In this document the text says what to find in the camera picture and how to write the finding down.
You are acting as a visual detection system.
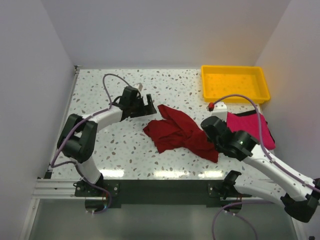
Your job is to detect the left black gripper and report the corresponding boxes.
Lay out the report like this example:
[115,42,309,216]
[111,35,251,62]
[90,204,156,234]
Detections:
[129,94,156,118]

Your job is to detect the dark red t shirt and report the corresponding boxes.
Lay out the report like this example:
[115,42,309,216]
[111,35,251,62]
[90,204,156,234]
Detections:
[143,104,219,163]

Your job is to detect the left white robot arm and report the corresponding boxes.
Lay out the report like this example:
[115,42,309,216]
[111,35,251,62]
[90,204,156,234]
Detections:
[57,86,157,196]

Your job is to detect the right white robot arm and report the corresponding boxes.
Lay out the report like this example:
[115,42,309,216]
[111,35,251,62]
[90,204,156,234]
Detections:
[200,116,320,223]

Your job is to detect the folded pink t shirt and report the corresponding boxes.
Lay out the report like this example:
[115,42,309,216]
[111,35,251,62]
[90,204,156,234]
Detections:
[226,111,277,151]

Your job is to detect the yellow plastic tray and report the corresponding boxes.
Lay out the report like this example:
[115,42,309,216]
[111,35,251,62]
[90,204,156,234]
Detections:
[201,65,271,104]

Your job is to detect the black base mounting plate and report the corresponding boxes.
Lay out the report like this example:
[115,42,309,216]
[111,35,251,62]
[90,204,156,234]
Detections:
[74,179,251,210]

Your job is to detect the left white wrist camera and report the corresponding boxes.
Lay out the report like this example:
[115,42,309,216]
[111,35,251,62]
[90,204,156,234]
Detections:
[134,83,143,92]

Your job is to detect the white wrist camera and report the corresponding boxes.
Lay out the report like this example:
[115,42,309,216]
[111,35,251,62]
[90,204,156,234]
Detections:
[207,102,228,122]
[134,83,143,92]

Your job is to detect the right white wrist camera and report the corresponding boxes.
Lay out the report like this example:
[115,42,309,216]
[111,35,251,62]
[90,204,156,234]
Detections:
[207,102,228,122]

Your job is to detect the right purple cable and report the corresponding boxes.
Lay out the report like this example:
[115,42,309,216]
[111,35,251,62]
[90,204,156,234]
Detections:
[211,93,320,240]

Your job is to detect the purple cable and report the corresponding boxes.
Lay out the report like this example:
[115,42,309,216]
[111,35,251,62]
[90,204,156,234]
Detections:
[49,73,131,216]
[211,93,320,240]

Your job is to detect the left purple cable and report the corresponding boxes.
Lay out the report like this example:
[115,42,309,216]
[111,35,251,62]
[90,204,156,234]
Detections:
[49,73,131,216]

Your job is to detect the aluminium frame rail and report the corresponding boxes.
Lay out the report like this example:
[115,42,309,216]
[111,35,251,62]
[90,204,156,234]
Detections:
[19,65,82,240]

